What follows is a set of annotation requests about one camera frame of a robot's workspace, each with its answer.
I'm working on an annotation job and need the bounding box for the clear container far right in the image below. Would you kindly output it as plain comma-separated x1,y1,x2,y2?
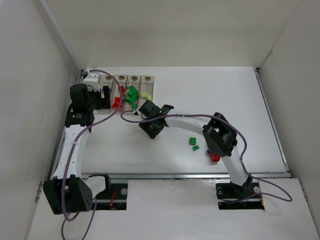
138,75,154,106

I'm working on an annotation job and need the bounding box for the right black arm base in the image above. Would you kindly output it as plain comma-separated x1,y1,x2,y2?
215,182,265,210

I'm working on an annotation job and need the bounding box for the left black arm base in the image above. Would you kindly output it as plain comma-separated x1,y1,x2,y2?
95,182,128,211

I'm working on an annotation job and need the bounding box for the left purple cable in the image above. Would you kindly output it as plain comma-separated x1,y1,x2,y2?
60,68,126,240

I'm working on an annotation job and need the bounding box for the red cylinder lego brick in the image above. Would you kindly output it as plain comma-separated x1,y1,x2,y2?
210,153,221,164

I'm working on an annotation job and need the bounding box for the clear container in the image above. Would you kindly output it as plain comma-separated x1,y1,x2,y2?
110,75,128,111
123,75,141,111
96,75,113,114
138,75,154,106

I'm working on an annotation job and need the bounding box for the clear container far left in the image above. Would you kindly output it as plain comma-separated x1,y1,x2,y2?
96,75,113,114

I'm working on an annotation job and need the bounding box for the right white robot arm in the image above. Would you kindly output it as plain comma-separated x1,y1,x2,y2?
138,100,252,189

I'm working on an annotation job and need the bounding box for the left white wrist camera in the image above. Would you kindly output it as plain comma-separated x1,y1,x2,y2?
82,72,101,92

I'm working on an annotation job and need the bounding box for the tiny green lego piece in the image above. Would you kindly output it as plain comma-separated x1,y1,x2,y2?
192,145,200,151

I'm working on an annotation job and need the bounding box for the green lettered lego brick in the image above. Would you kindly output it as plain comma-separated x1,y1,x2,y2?
188,137,197,146

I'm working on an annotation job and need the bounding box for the small yellow lego piece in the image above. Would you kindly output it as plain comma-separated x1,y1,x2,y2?
141,92,148,99

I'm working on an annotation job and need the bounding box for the green long lego brick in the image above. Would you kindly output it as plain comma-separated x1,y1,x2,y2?
124,91,139,104

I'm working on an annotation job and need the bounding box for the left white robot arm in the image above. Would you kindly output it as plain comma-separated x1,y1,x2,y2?
43,83,112,215

